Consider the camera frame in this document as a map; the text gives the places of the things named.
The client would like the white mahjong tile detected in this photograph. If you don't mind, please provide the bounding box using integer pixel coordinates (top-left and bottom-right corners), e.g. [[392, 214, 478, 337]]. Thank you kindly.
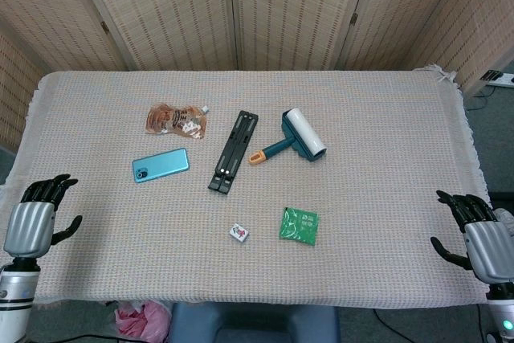
[[228, 223, 252, 244]]

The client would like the green foil sachet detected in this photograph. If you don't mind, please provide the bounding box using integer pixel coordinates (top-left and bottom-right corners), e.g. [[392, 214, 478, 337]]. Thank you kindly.
[[279, 206, 320, 247]]

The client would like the brown snack pouch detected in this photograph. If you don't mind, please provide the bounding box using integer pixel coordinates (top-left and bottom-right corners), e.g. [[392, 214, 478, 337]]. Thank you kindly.
[[145, 104, 211, 140]]

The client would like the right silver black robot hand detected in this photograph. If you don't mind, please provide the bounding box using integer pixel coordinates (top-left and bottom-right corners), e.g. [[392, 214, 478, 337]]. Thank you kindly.
[[430, 190, 514, 284]]

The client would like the teal lint roller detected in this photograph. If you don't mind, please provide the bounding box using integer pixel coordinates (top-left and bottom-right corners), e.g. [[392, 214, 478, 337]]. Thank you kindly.
[[247, 108, 328, 165]]

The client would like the blue grey chair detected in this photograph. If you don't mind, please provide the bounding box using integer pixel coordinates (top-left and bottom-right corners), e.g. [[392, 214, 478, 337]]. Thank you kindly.
[[169, 302, 341, 343]]

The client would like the black floor cable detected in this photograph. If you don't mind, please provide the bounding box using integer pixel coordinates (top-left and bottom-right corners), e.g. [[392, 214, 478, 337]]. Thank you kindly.
[[373, 303, 487, 343]]

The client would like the bamboo folding screen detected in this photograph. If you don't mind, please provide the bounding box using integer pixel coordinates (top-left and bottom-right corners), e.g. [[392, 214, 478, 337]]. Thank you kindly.
[[0, 0, 514, 155]]

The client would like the black folding stand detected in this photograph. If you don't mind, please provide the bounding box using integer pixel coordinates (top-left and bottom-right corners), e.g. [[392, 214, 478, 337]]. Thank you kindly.
[[207, 110, 259, 197]]

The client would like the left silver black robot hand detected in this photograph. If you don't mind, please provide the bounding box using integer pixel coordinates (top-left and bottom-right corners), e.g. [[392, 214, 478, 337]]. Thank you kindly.
[[2, 174, 84, 259]]

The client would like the beige woven tablecloth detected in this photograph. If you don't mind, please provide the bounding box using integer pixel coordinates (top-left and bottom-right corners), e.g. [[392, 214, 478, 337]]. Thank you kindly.
[[0, 63, 492, 309]]

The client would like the pink plastic bag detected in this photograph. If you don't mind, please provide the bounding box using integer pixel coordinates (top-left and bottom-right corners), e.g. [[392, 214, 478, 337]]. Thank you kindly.
[[115, 300, 172, 342]]

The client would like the blue smartphone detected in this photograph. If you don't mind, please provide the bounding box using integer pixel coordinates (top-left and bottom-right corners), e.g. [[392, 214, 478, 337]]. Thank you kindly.
[[132, 148, 190, 184]]

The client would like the white power strip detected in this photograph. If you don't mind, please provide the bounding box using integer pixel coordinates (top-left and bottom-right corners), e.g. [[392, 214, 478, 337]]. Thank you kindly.
[[483, 71, 514, 88]]

